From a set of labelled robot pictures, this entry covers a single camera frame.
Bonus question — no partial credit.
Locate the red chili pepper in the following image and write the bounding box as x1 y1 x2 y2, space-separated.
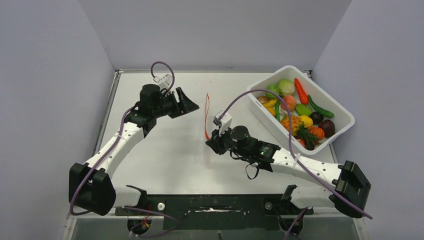
294 78 309 105

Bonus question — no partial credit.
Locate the toy pineapple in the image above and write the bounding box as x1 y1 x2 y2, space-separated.
280 115 319 151

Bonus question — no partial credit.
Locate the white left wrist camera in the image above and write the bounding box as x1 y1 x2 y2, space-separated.
153 74 174 91

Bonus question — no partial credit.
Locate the clear zip bag orange zipper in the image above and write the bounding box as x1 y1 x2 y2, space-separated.
203 93 210 140

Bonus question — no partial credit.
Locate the dark red beet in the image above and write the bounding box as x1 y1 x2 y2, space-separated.
318 119 336 138

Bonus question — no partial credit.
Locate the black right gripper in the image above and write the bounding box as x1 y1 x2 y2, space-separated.
207 124 250 159

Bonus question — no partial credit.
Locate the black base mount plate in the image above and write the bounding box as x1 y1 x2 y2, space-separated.
115 194 302 231

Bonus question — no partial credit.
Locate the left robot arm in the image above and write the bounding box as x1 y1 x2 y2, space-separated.
68 84 200 216

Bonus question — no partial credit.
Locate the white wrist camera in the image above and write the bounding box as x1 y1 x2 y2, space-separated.
212 110 232 136
153 74 174 91

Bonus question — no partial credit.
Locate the green bean pod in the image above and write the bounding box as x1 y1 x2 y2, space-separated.
274 100 281 122

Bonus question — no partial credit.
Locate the pale green cabbage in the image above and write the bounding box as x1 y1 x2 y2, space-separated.
277 79 296 97

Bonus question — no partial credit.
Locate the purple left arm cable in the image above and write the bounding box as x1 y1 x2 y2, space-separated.
68 61 176 217

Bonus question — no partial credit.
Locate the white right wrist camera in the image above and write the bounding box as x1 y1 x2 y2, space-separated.
212 110 232 136

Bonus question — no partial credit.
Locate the orange fruit piece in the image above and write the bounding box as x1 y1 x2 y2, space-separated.
266 107 276 117

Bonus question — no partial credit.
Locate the small green cabbage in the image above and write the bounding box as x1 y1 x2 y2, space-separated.
265 84 280 100

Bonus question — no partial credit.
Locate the toy peach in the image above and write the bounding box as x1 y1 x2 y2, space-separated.
280 95 297 112

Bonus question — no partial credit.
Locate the white plastic bin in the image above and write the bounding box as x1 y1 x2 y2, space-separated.
247 65 355 156

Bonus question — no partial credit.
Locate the dark avocado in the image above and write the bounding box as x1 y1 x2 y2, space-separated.
309 111 324 125

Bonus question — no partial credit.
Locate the dark green cucumber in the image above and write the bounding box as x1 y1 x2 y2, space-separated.
307 94 335 119

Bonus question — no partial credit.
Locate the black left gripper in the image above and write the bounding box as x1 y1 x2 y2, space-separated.
153 87 199 119

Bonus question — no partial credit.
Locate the brown onion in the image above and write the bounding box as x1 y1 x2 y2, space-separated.
257 95 270 104

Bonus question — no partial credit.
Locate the yellow banana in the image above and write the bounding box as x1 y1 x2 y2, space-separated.
262 99 278 108

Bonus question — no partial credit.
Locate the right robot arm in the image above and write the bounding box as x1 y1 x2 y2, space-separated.
205 125 372 219

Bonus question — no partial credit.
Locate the light green pepper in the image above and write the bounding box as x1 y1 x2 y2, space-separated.
294 103 312 117

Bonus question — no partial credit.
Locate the orange pumpkin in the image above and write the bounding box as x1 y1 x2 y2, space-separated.
308 126 325 141

